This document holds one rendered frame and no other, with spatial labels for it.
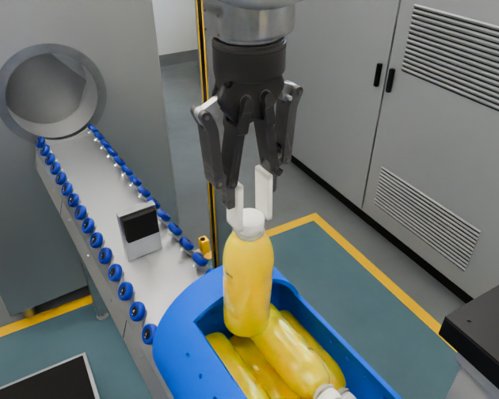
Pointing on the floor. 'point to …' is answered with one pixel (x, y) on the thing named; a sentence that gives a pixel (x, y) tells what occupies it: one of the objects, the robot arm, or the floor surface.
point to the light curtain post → (216, 210)
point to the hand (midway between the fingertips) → (249, 199)
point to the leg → (94, 294)
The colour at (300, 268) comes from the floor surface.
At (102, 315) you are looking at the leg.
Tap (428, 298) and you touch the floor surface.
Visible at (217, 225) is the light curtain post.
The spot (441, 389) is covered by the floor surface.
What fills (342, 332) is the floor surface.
